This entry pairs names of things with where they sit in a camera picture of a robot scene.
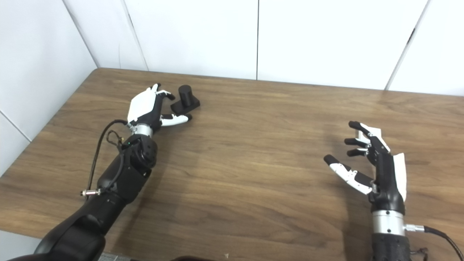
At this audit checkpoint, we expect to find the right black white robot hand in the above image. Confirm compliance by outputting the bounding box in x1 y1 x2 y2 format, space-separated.
324 121 407 214

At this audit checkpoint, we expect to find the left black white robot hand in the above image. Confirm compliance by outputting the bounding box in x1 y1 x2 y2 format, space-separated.
127 83 192 135

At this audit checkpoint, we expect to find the black peg with square base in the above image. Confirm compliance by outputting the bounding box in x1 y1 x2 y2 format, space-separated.
170 85 200 113

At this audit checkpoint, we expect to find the left arm thin wire bundle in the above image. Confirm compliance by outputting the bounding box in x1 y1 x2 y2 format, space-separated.
106 130 125 149

